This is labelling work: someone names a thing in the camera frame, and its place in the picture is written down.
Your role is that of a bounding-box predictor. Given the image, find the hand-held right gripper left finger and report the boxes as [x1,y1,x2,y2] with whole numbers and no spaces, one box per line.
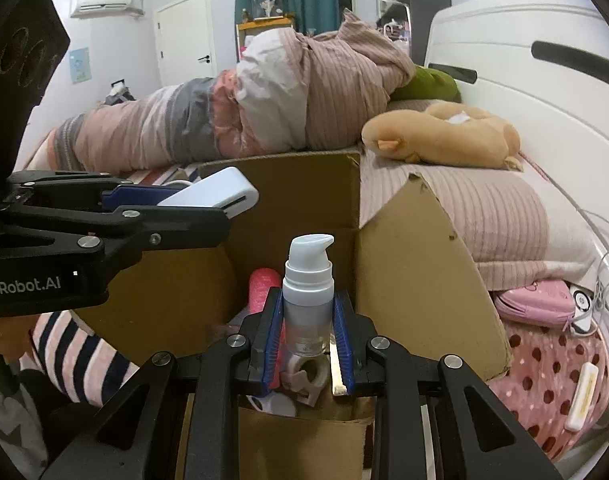
[39,287,285,480]

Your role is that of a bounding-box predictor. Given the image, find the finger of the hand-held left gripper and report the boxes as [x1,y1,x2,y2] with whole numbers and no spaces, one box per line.
[0,206,231,262]
[4,171,191,209]

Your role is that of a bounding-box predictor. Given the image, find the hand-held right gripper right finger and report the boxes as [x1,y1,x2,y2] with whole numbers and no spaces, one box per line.
[333,290,565,480]

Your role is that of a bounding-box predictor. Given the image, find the white tape roll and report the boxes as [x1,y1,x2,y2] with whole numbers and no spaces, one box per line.
[282,355,331,407]

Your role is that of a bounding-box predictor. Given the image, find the pale blue square device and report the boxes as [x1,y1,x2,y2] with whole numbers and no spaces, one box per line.
[157,166,260,219]

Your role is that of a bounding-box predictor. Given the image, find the white pump bottle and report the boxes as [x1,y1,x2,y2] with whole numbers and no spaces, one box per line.
[283,234,335,356]

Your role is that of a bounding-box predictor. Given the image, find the pink tube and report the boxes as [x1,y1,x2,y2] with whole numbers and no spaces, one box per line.
[248,269,285,321]

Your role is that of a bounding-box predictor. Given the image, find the cardboard box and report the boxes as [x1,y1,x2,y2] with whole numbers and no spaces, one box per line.
[69,147,512,480]

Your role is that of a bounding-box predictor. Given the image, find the white air conditioner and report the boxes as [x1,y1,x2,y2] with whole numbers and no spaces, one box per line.
[68,0,145,19]

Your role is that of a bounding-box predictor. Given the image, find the striped fleece blanket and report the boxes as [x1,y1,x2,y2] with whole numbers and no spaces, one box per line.
[32,162,200,406]

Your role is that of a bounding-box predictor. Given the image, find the white door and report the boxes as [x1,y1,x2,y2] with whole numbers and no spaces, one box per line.
[154,0,215,88]

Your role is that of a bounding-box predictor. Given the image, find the pink grey striped duvet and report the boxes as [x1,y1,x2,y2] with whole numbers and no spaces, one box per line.
[34,9,415,173]

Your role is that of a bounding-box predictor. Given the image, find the pink pouch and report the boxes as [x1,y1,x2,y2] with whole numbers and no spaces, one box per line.
[494,280,575,328]

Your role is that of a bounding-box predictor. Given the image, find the pink striped pillow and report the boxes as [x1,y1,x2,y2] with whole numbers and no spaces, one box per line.
[359,152,597,291]

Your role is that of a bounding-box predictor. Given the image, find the pink polka-dot bed sheet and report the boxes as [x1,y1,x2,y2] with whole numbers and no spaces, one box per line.
[484,310,609,461]

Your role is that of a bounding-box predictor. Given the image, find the yellow shelf unit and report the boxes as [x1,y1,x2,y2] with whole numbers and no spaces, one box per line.
[237,17,295,48]

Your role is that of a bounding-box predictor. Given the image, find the glass display case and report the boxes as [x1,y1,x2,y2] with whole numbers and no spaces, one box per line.
[248,0,285,22]

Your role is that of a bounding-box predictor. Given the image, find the tan plush toy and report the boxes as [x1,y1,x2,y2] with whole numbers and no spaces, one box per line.
[361,101,525,171]

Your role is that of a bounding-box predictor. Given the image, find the white charger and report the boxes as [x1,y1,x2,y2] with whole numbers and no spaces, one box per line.
[569,285,600,336]

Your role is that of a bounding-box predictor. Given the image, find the white and yellow stick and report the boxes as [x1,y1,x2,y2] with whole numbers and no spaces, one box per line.
[564,362,599,431]

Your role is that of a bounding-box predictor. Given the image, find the grey patterned clothing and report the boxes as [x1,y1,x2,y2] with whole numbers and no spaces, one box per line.
[0,390,38,480]

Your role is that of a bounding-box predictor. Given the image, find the green plush toy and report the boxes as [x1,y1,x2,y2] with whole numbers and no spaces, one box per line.
[391,66,461,102]

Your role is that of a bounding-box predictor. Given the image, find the white headboard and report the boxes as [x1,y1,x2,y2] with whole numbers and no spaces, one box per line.
[424,0,609,281]

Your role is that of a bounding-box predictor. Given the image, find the blue wall poster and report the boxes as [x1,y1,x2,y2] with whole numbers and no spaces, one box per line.
[70,47,91,83]

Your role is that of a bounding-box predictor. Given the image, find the white cables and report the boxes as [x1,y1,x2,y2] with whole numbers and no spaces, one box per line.
[579,210,609,321]

